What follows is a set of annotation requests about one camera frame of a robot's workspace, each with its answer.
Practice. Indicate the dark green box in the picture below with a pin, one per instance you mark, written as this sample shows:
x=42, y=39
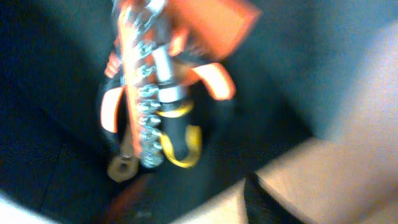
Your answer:
x=315, y=118

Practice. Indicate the orange needle nose pliers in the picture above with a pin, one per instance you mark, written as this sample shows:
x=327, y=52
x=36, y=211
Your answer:
x=215, y=77

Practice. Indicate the yellow black screwdriver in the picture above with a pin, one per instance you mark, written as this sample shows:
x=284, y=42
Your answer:
x=181, y=141

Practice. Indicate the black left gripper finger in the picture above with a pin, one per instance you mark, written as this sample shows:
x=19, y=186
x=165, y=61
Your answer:
x=261, y=207

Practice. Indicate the orange socket bit rail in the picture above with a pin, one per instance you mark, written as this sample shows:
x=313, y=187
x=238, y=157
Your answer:
x=135, y=21

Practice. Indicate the orange scraper wooden handle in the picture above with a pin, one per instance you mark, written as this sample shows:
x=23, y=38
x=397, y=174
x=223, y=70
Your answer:
x=218, y=27

